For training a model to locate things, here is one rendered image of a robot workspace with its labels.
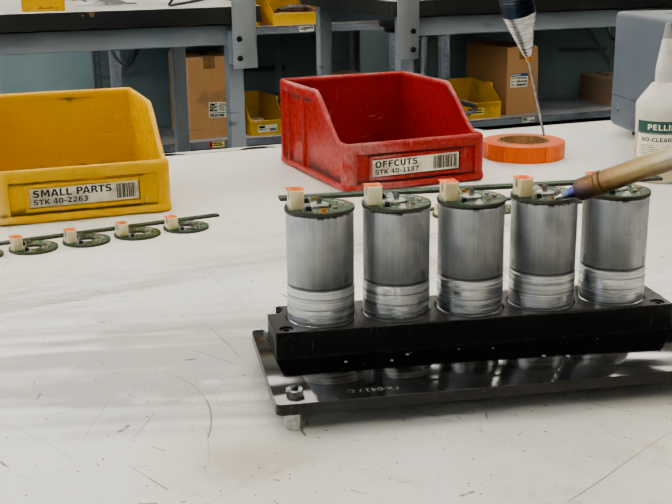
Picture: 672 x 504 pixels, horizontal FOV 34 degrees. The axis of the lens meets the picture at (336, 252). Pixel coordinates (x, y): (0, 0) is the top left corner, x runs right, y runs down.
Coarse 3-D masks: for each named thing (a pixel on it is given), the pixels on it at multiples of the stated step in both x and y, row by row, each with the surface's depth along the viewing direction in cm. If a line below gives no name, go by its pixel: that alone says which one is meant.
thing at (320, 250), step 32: (288, 224) 39; (320, 224) 38; (352, 224) 39; (288, 256) 39; (320, 256) 38; (352, 256) 39; (288, 288) 39; (320, 288) 39; (352, 288) 39; (288, 320) 40; (320, 320) 39; (352, 320) 40
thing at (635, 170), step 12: (648, 156) 37; (660, 156) 37; (612, 168) 38; (624, 168) 37; (636, 168) 37; (648, 168) 37; (660, 168) 37; (576, 180) 39; (588, 180) 38; (600, 180) 38; (612, 180) 38; (624, 180) 38; (636, 180) 37; (576, 192) 39; (588, 192) 38; (600, 192) 38
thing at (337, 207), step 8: (304, 200) 39; (328, 200) 40; (336, 200) 39; (344, 200) 40; (288, 208) 39; (304, 208) 38; (312, 208) 38; (320, 208) 39; (328, 208) 39; (336, 208) 39; (344, 208) 39; (352, 208) 39; (304, 216) 38; (312, 216) 38; (320, 216) 38; (328, 216) 38
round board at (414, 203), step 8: (408, 200) 40; (416, 200) 40; (424, 200) 40; (368, 208) 39; (376, 208) 39; (384, 208) 39; (392, 208) 38; (400, 208) 38; (408, 208) 38; (416, 208) 39; (424, 208) 39
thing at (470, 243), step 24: (456, 216) 39; (480, 216) 39; (504, 216) 40; (456, 240) 39; (480, 240) 39; (456, 264) 40; (480, 264) 39; (456, 288) 40; (480, 288) 40; (456, 312) 40; (480, 312) 40
